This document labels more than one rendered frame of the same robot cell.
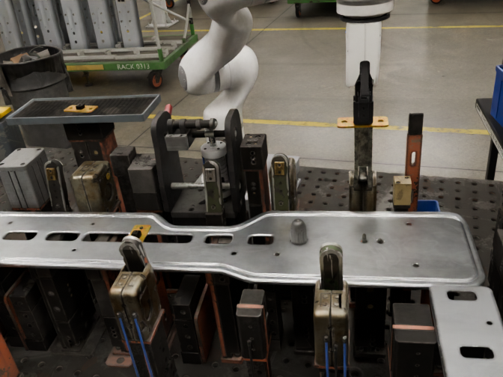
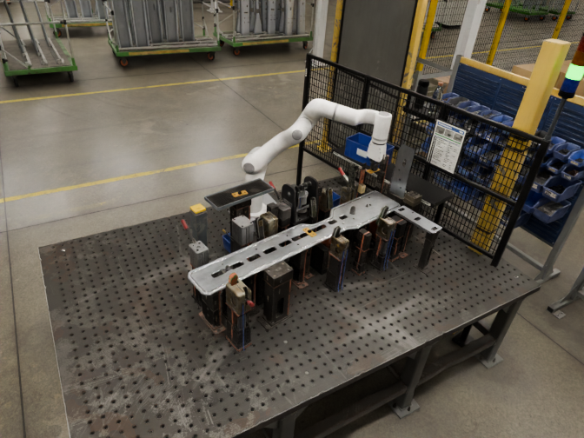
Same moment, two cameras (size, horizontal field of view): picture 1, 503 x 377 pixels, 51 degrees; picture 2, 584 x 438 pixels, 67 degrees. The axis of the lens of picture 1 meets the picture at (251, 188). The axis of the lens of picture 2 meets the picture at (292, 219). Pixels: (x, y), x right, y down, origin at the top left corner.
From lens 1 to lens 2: 208 cm
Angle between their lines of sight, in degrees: 46
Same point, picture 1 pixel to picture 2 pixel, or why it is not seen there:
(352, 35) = (382, 149)
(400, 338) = (401, 223)
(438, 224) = (374, 195)
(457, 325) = (408, 215)
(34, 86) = not seen: outside the picture
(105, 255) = (311, 241)
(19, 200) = (246, 241)
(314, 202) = not seen: hidden behind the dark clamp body
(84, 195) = (273, 227)
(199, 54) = (262, 156)
